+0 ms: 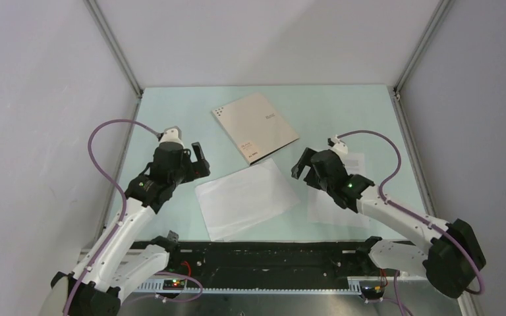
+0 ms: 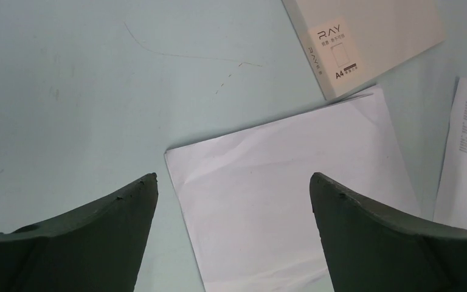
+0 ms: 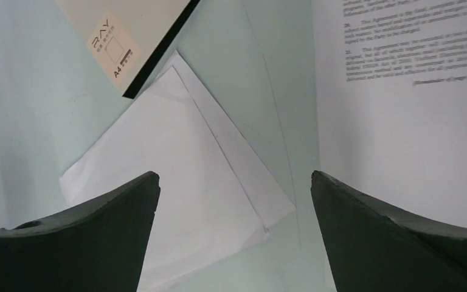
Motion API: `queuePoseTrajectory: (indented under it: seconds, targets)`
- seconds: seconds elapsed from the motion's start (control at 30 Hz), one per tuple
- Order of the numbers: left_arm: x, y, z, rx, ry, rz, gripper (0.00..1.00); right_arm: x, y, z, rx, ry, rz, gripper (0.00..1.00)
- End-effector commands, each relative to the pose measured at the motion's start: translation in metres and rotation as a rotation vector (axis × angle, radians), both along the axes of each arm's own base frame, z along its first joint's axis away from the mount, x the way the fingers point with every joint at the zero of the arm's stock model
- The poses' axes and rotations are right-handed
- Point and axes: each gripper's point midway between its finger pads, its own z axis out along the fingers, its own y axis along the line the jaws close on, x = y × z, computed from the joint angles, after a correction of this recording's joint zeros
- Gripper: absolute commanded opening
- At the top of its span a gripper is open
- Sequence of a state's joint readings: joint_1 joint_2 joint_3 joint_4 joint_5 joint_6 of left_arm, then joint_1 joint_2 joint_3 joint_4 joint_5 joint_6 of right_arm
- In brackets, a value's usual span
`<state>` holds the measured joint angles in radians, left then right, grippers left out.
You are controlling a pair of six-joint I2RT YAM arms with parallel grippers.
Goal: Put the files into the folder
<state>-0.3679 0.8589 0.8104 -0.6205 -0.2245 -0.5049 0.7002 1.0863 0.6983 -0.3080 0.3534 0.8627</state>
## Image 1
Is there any white paper stack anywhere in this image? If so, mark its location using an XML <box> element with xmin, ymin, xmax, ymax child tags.
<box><xmin>195</xmin><ymin>159</ymin><xmax>300</xmax><ymax>241</ymax></box>

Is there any beige black file folder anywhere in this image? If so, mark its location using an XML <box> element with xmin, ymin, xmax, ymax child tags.
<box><xmin>212</xmin><ymin>93</ymin><xmax>300</xmax><ymax>165</ymax></box>

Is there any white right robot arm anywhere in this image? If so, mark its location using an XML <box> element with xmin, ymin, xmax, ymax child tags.
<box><xmin>291</xmin><ymin>148</ymin><xmax>486</xmax><ymax>298</ymax></box>

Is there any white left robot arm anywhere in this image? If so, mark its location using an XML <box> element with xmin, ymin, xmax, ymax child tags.
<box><xmin>40</xmin><ymin>142</ymin><xmax>210</xmax><ymax>315</ymax></box>

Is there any printed white paper sheet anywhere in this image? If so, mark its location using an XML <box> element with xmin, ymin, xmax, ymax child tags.
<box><xmin>307</xmin><ymin>153</ymin><xmax>370</xmax><ymax>228</ymax></box>

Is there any left controller circuit board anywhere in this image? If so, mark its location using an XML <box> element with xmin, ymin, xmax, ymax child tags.
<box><xmin>162</xmin><ymin>279</ymin><xmax>186</xmax><ymax>291</ymax></box>

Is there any controller circuit board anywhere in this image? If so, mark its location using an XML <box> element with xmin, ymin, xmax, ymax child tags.
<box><xmin>360</xmin><ymin>286</ymin><xmax>386</xmax><ymax>303</ymax></box>
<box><xmin>162</xmin><ymin>279</ymin><xmax>186</xmax><ymax>291</ymax></box>

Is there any right controller circuit board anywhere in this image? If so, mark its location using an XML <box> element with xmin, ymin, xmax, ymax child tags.
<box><xmin>360</xmin><ymin>286</ymin><xmax>386</xmax><ymax>303</ymax></box>

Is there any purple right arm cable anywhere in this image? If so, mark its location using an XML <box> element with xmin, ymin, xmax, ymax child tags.
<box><xmin>337</xmin><ymin>129</ymin><xmax>486</xmax><ymax>296</ymax></box>

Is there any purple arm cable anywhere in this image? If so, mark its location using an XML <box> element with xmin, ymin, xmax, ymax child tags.
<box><xmin>63</xmin><ymin>118</ymin><xmax>163</xmax><ymax>316</ymax></box>
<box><xmin>337</xmin><ymin>129</ymin><xmax>486</xmax><ymax>296</ymax></box>

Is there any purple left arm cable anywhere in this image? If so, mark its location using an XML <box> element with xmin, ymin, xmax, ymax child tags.
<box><xmin>63</xmin><ymin>118</ymin><xmax>163</xmax><ymax>316</ymax></box>

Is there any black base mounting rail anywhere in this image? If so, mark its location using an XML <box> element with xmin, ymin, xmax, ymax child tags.
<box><xmin>128</xmin><ymin>238</ymin><xmax>415</xmax><ymax>291</ymax></box>

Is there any left aluminium frame post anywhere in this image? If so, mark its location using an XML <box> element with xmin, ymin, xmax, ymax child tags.
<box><xmin>83</xmin><ymin>0</ymin><xmax>143</xmax><ymax>99</ymax></box>

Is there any aluminium frame post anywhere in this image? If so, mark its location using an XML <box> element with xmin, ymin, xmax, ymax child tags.
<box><xmin>393</xmin><ymin>0</ymin><xmax>455</xmax><ymax>100</ymax></box>
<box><xmin>83</xmin><ymin>0</ymin><xmax>143</xmax><ymax>99</ymax></box>

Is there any right aluminium frame post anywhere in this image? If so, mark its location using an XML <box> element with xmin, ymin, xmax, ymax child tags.
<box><xmin>393</xmin><ymin>0</ymin><xmax>455</xmax><ymax>100</ymax></box>

